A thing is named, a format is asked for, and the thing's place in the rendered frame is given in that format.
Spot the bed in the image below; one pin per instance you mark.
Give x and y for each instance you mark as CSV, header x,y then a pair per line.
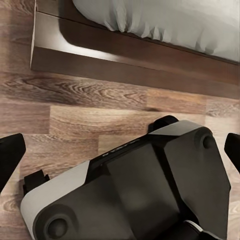
x,y
189,46

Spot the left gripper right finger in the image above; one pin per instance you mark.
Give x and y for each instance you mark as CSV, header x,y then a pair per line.
x,y
232,149

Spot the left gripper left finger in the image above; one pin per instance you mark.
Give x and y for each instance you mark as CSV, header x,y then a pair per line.
x,y
12,149

